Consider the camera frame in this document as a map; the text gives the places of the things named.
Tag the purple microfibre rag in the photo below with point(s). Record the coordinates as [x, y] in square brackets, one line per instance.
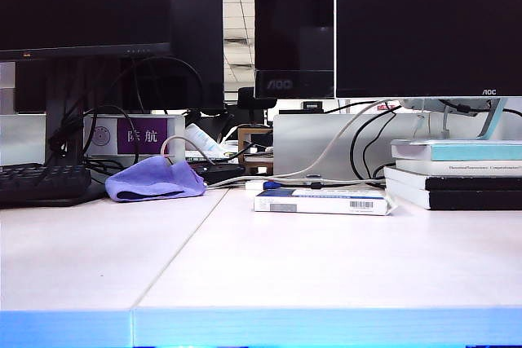
[155, 179]

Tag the wooden box shelf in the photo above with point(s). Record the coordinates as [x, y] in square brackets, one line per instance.
[244, 140]

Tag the silver desk partition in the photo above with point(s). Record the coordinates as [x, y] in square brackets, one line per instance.
[302, 144]

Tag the small black device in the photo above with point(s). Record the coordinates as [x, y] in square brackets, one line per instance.
[222, 172]

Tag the black office chair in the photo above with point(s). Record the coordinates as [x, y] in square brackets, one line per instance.
[249, 99]

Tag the white printed tube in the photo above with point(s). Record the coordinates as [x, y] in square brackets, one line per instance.
[200, 136]

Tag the white blue barcode box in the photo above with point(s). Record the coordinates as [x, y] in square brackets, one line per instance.
[322, 200]

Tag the purple name sign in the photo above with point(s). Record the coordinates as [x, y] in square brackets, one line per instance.
[142, 135]

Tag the glossy black AOC monitor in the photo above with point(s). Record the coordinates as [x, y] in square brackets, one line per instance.
[293, 30]

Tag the dark monitor back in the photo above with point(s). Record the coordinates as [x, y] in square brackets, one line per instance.
[200, 38]

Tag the white spine book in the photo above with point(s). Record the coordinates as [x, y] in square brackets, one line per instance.
[456, 168]

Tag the black monitor stand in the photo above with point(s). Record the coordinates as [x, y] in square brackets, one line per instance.
[61, 120]

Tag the teal spine book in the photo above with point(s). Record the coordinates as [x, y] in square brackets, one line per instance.
[469, 150]

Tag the large black AOC monitor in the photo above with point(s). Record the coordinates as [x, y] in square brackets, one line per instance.
[428, 26]

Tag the thin black spine book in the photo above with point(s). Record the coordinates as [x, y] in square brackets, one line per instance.
[473, 183]

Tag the stack of books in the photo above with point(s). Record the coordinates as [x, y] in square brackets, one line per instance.
[473, 200]

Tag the black keyboard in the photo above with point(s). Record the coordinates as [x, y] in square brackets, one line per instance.
[41, 183]

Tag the white teal monitor stand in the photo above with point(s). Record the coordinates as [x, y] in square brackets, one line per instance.
[491, 120]

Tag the black monitor with gold logo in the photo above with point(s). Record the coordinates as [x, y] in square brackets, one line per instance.
[81, 1]

